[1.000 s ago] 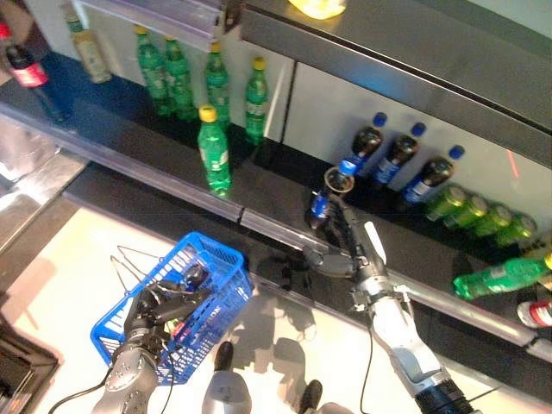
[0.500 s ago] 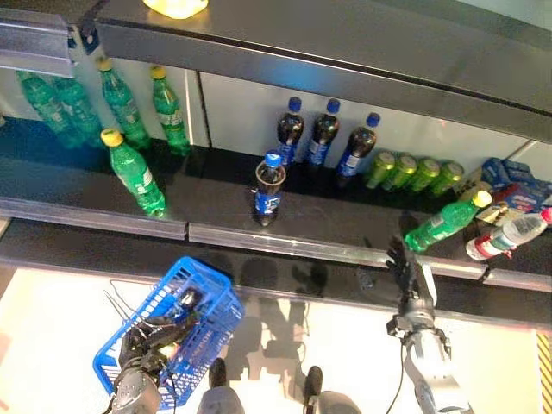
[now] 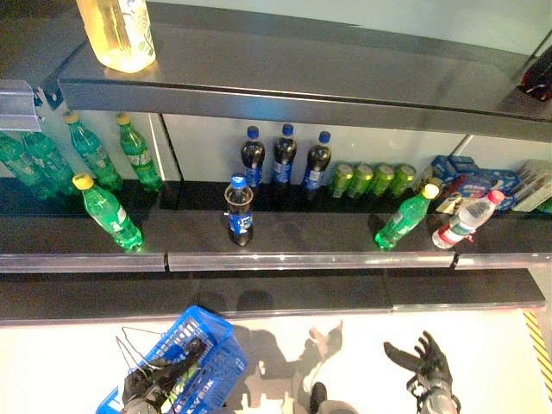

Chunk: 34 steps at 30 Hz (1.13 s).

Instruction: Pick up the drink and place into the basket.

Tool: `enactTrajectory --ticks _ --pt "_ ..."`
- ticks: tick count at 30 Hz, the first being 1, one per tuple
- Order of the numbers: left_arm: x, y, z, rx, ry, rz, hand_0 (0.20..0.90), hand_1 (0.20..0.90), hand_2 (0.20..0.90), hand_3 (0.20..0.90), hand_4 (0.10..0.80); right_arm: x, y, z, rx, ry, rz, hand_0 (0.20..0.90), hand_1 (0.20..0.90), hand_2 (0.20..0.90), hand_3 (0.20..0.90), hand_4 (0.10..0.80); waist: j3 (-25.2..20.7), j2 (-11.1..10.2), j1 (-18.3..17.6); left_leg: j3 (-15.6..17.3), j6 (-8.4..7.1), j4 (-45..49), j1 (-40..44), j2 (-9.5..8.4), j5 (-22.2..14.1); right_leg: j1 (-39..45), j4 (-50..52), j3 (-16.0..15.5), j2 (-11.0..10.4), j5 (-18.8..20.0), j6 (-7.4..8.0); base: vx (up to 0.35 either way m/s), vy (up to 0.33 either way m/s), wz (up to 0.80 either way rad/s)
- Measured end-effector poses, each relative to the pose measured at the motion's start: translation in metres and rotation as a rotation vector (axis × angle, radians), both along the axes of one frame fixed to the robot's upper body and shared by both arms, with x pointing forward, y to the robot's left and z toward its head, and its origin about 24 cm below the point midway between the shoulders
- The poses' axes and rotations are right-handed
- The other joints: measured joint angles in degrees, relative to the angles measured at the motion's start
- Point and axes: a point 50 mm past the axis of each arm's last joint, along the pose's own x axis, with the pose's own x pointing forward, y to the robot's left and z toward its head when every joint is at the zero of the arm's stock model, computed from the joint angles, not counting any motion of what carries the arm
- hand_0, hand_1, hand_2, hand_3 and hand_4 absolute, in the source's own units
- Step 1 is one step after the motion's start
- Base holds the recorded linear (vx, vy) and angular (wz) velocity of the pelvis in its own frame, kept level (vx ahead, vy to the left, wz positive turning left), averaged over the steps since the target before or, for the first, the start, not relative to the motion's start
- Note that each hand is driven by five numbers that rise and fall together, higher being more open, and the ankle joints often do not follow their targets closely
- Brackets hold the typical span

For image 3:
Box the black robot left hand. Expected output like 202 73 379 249
122 356 185 410

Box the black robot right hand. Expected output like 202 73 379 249
383 330 454 398

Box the blue plastic shopping basket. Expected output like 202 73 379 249
95 304 250 414

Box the green drink container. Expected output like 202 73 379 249
166 366 200 403

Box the large yellow drink bottle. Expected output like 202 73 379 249
76 0 157 73

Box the silver robot right leg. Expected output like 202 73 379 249
308 381 359 414

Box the yellow black hazard tape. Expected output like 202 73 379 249
523 310 552 389

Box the clear water bottle red cap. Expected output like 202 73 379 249
431 189 505 250

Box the small yellow snack pack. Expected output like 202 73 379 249
435 191 465 215

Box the blue Oreo cookie pack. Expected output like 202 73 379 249
456 169 521 212

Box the blue cookie box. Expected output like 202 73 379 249
430 154 478 187

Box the pale blue white carton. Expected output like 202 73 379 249
512 159 552 212

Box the large Pepsi bottle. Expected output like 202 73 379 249
517 42 552 103

